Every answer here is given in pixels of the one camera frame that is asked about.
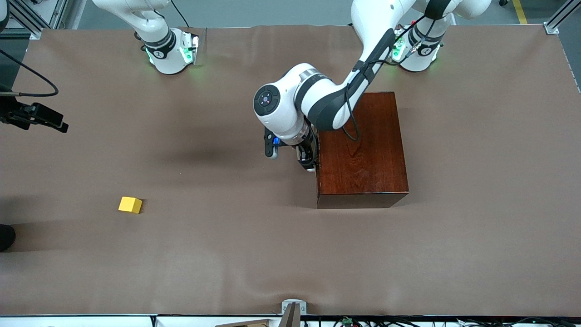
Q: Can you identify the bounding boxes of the yellow block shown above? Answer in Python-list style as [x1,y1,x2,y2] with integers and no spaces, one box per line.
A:
[118,196,143,214]

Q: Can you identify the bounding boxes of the dark brown wooden cabinet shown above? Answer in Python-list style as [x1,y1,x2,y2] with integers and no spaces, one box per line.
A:
[315,92,410,209]

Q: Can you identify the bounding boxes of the black rounded object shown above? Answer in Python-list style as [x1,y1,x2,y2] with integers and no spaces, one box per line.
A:
[0,224,16,253]

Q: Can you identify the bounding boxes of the brown table cover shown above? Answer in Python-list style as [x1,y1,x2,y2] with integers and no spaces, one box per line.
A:
[0,24,581,317]

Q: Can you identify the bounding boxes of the light wooden board piece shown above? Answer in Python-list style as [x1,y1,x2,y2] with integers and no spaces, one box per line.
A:
[215,319,273,327]

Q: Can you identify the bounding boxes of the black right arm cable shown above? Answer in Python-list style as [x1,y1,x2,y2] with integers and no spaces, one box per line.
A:
[0,49,59,98]

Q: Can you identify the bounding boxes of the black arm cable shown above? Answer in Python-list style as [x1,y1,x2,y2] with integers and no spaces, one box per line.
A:
[0,49,59,98]
[341,16,437,142]

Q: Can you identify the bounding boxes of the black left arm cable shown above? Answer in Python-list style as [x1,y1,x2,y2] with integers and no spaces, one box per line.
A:
[341,16,437,142]

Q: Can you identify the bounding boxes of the aluminium frame with pale post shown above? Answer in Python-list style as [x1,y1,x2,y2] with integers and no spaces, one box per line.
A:
[0,0,87,40]

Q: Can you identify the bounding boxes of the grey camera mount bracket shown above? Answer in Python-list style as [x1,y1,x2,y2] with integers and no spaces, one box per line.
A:
[281,299,307,327]

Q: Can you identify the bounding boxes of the black right base cable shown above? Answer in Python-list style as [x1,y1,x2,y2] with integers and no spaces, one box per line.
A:
[170,0,188,29]

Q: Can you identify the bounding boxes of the white table edge rail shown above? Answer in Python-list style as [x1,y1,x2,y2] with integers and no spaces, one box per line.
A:
[0,314,581,327]

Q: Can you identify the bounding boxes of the aluminium frame profile with bracket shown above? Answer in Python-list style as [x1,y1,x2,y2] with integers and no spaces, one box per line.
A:
[544,0,581,35]

